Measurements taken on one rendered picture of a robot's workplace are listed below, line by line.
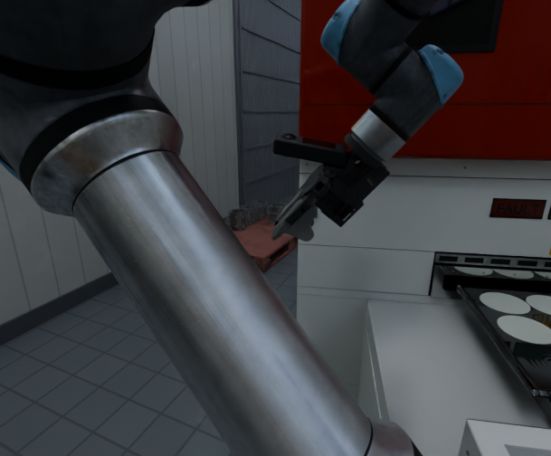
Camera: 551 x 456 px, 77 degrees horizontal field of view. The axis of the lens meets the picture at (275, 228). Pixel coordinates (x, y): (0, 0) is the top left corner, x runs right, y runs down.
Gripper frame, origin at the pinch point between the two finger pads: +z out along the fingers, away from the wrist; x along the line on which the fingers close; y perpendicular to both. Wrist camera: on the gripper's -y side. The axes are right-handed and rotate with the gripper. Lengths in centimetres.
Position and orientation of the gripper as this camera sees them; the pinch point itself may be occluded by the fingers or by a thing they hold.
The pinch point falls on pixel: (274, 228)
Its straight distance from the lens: 60.7
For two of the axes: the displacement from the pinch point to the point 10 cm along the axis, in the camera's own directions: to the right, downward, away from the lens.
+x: 1.0, -4.3, 9.0
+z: -6.2, 6.8, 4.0
